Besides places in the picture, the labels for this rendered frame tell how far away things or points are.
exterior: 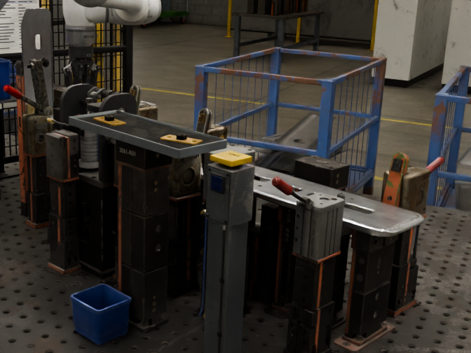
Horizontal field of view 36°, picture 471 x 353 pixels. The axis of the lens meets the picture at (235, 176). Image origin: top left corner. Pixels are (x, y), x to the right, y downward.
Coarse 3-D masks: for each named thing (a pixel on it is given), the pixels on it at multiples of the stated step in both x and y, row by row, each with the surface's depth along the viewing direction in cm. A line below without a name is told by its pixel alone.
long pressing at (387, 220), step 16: (272, 176) 185; (288, 176) 186; (256, 192) 172; (272, 192) 173; (304, 192) 174; (320, 192) 175; (336, 192) 175; (368, 208) 165; (384, 208) 165; (400, 208) 166; (352, 224) 155; (368, 224) 154; (384, 224) 155; (400, 224) 156; (416, 224) 158
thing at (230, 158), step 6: (210, 156) 141; (216, 156) 141; (222, 156) 141; (228, 156) 141; (234, 156) 141; (240, 156) 141; (246, 156) 142; (222, 162) 140; (228, 162) 138; (234, 162) 138; (240, 162) 140; (246, 162) 141
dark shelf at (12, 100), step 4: (12, 96) 254; (0, 100) 247; (4, 100) 247; (8, 100) 247; (12, 100) 248; (16, 100) 249; (0, 104) 245; (4, 104) 246; (8, 104) 247; (12, 104) 248; (16, 104) 249; (0, 108) 245; (4, 108) 246; (8, 108) 247; (12, 108) 248; (16, 108) 250
